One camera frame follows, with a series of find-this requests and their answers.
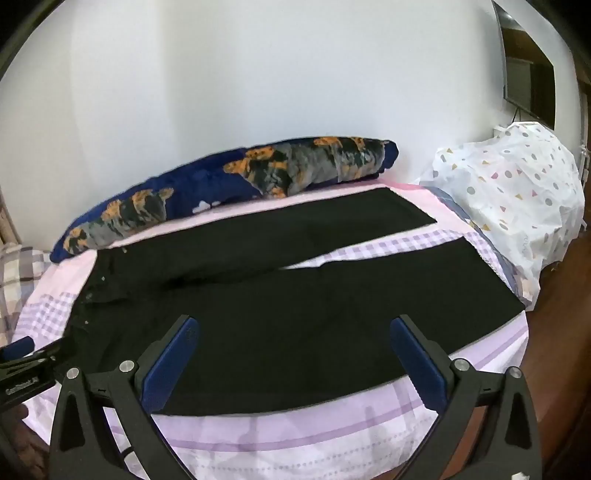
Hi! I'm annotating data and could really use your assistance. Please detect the wall-mounted flat screen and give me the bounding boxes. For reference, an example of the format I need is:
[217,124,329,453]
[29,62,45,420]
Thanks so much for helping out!
[492,0,556,127]

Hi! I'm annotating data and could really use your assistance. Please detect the wooden headboard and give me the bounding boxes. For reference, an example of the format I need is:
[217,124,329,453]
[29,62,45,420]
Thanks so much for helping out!
[0,189,21,245]

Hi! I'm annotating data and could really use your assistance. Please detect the blue printed fleece blanket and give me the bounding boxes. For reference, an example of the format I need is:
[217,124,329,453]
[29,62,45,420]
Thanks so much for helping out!
[50,135,399,264]

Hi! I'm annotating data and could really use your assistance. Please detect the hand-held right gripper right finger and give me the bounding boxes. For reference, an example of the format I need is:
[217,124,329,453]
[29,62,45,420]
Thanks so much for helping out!
[389,315,542,480]

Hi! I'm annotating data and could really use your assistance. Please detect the black pants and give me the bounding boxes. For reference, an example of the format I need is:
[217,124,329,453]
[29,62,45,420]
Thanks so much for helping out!
[65,188,527,416]

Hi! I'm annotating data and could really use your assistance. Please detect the plaid pillow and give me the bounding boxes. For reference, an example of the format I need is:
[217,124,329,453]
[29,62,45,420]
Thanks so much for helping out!
[0,242,54,344]

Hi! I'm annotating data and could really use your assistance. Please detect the pink purple checked bed sheet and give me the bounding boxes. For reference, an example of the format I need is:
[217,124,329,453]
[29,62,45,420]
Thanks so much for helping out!
[9,180,532,480]

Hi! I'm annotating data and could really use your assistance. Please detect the white patterned covered object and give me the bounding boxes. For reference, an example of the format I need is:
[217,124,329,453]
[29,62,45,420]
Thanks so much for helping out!
[418,121,586,311]

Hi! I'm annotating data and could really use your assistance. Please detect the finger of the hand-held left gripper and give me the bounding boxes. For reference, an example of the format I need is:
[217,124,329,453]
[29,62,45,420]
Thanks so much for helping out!
[0,336,77,371]

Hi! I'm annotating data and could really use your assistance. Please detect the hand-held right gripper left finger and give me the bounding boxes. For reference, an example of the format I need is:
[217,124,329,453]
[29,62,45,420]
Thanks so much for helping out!
[48,315,200,480]

